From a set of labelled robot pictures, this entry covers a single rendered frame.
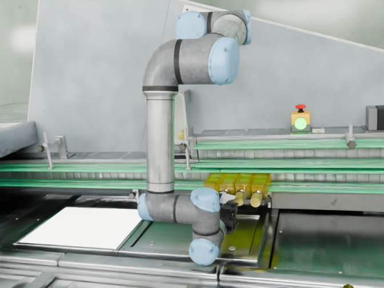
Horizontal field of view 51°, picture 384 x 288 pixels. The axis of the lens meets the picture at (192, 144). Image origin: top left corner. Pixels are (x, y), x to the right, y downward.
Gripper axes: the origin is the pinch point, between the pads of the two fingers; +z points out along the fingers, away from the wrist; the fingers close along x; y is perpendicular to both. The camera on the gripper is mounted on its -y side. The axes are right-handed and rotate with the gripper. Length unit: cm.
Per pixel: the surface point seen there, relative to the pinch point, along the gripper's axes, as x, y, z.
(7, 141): 11, -102, 19
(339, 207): -11.3, 40.1, 27.4
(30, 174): -7, -99, 27
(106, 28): 59, -59, 40
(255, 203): 0.1, 11.6, -0.9
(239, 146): 13.8, 3.0, 19.1
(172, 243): -13.7, -15.7, -8.3
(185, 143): 14.6, -17.9, 17.8
